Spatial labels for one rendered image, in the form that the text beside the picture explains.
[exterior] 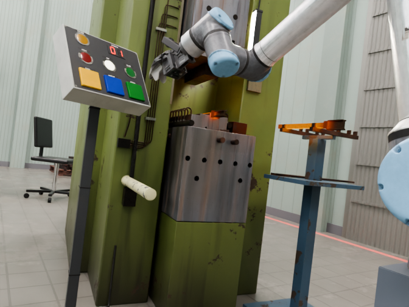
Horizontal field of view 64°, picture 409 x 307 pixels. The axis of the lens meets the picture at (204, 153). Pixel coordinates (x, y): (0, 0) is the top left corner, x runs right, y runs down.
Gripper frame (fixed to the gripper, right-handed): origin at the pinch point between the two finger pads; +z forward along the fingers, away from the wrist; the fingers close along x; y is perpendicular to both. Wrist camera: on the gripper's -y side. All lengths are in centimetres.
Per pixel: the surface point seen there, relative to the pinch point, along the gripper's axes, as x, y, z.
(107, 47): -8.9, -17.9, 11.0
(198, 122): 38.9, 6.6, 13.4
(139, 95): 1.4, 2.6, 10.3
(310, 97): 370, -110, 47
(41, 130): 103, -148, 298
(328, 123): 67, 29, -35
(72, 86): -27.0, 5.4, 11.7
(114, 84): -10.0, 0.9, 10.3
